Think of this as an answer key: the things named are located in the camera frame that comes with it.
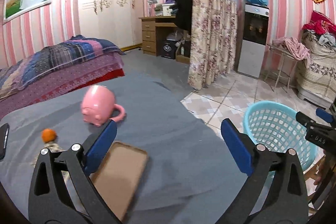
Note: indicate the desk lamp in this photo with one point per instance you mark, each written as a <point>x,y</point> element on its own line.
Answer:
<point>151,7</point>

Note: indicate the black hanging garment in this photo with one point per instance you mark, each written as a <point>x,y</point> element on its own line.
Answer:
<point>183,18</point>

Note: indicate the patterned small wrapper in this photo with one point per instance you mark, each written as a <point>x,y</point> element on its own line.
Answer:
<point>53,147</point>

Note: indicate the pink clothes on rack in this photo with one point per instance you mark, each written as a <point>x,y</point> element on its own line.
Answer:
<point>296,49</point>

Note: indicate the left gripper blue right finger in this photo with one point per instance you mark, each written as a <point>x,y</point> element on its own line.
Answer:
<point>240,145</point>

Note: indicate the bed with plaid quilt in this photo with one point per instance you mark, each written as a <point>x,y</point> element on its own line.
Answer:
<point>57,70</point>

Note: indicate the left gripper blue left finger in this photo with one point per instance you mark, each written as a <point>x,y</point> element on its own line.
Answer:
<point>97,145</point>

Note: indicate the grey bed cover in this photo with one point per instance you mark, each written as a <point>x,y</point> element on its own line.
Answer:
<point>191,176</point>

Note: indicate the tan phone case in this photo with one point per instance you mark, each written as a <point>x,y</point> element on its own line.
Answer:
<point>118,176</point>

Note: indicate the white wardrobe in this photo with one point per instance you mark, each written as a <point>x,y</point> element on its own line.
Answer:
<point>118,21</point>

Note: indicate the teal plastic laundry basket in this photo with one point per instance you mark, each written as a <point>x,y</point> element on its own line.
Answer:
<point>274,125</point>

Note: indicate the black smartphone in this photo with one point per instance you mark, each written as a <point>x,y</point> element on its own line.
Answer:
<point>4,131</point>

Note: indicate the pink pig mug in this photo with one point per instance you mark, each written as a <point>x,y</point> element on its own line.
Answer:
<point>99,105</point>

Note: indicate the red clothes pile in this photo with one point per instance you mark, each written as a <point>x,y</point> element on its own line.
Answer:
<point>320,23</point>

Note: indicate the floral curtain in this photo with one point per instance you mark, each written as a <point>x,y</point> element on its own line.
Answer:
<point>213,41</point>

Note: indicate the wooden desk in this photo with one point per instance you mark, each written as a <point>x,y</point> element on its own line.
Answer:
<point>157,29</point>

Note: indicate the white water dispenser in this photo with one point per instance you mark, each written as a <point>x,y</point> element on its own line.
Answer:
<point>255,31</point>

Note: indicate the metal folding rack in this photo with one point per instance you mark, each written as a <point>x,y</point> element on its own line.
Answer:
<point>280,74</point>

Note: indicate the black box under desk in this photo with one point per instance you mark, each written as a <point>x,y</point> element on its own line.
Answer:
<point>169,49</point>

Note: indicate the orange tangerine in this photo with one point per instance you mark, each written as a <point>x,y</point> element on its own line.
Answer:
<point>48,135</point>

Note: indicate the floral covered furniture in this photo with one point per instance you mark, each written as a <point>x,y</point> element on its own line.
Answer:
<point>316,82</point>

